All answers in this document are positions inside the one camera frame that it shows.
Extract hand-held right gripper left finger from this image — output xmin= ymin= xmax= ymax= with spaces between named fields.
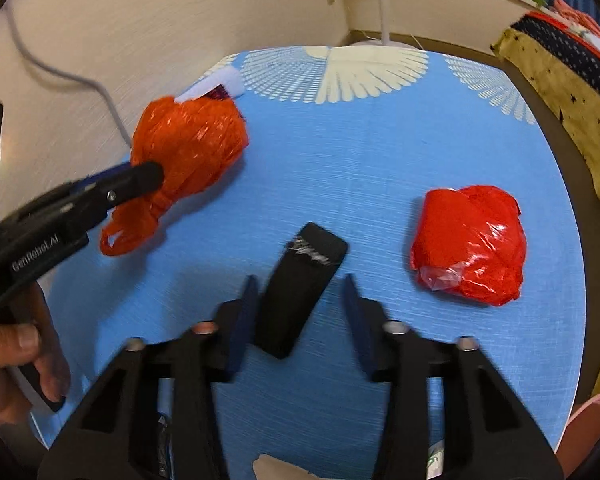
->
xmin=39 ymin=274 xmax=261 ymax=480

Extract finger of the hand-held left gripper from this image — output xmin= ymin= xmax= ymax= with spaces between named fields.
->
xmin=77 ymin=161 xmax=164 ymax=212
xmin=82 ymin=161 xmax=133 ymax=184

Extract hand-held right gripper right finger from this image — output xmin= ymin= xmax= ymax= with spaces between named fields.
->
xmin=342 ymin=274 xmax=565 ymax=480

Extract black packet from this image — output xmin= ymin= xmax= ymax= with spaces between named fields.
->
xmin=252 ymin=221 xmax=349 ymax=359

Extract orange plastic bag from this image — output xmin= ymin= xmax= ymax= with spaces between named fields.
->
xmin=99 ymin=95 xmax=248 ymax=257

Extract red plastic bag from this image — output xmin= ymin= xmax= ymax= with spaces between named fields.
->
xmin=410 ymin=185 xmax=526 ymax=307

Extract magenta black patterned box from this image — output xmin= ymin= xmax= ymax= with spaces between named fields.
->
xmin=174 ymin=68 xmax=246 ymax=106

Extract pink plastic bucket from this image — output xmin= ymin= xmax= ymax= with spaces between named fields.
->
xmin=555 ymin=392 xmax=600 ymax=478

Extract person's left hand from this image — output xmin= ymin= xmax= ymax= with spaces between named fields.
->
xmin=0 ymin=282 xmax=72 ymax=431

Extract blue crane print tablecloth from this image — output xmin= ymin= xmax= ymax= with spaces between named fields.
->
xmin=30 ymin=45 xmax=581 ymax=480

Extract white standing fan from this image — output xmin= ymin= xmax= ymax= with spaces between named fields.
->
xmin=347 ymin=0 xmax=421 ymax=52

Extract pink clothes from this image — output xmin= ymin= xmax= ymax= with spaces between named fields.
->
xmin=552 ymin=0 xmax=600 ymax=38

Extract grey wall cable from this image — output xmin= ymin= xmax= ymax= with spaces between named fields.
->
xmin=2 ymin=5 xmax=133 ymax=146

